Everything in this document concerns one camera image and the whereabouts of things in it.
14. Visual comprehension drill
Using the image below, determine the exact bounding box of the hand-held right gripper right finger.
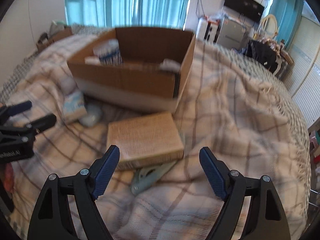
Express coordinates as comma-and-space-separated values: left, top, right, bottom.
199, 146, 292, 240

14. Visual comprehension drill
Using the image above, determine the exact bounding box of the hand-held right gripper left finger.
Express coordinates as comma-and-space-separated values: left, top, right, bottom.
27, 145, 120, 240

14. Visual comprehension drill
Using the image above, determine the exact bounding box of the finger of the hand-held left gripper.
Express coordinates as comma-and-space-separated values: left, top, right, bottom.
0, 101, 33, 120
0, 114, 57, 140

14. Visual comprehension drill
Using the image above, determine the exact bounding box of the small brown cardboard box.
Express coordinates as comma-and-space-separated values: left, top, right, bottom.
106, 112, 185, 171

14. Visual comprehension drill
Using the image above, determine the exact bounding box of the large cardboard box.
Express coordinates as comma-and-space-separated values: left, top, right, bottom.
67, 26, 196, 113

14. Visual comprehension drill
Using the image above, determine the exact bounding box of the light blue tissue pack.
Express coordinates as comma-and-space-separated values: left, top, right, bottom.
61, 90, 88, 123

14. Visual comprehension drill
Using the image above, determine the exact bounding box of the plaid blanket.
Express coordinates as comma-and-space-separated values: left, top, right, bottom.
0, 24, 313, 240

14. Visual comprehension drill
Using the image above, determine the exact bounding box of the pale green plastic clip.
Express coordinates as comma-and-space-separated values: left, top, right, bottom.
130, 160, 178, 195

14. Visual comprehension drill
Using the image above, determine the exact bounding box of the pale blue round object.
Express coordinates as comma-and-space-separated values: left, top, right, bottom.
79, 104, 103, 127

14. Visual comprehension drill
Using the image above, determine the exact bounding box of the white and blue container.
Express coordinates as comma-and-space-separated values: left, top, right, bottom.
93, 39, 124, 66

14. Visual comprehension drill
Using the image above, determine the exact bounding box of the white round object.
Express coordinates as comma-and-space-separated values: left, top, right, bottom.
159, 58, 181, 72

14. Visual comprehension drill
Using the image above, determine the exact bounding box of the black clothing pile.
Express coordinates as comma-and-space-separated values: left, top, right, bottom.
244, 39, 280, 73

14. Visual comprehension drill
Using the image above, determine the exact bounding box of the white cabinet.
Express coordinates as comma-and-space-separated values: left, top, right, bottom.
215, 15, 253, 49

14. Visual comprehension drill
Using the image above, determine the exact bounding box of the white appliance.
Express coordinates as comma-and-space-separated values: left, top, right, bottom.
195, 16, 220, 42

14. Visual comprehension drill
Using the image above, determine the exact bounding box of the teal window curtain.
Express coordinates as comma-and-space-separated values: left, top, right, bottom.
64, 0, 192, 29

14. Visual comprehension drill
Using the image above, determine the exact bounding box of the cream oval mirror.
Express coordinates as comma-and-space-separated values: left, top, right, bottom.
259, 14, 279, 39

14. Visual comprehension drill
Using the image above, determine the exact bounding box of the black wall television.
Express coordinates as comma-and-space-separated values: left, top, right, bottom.
223, 0, 265, 23

